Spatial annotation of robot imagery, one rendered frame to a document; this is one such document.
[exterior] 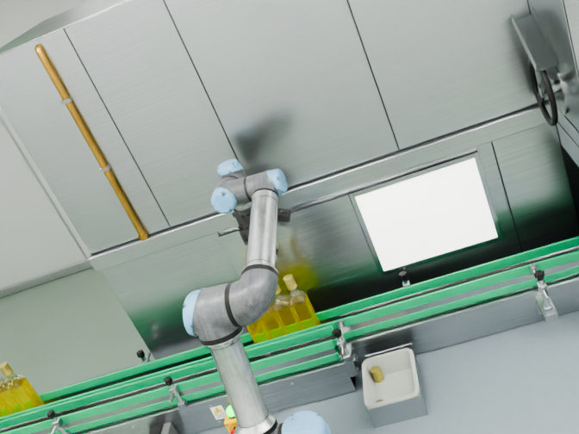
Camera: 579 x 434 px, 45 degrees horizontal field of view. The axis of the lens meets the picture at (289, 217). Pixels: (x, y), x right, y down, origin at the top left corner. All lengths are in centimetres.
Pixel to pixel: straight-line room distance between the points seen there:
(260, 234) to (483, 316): 87
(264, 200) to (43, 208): 434
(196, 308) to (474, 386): 94
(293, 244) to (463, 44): 85
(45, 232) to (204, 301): 454
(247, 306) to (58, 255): 468
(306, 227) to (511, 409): 85
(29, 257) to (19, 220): 37
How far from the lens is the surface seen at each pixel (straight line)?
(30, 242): 635
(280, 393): 241
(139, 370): 268
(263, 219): 188
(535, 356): 232
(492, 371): 230
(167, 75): 222
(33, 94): 237
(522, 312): 239
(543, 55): 206
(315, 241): 237
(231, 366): 184
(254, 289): 174
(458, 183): 231
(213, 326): 178
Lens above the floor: 230
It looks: 25 degrees down
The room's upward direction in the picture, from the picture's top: 24 degrees counter-clockwise
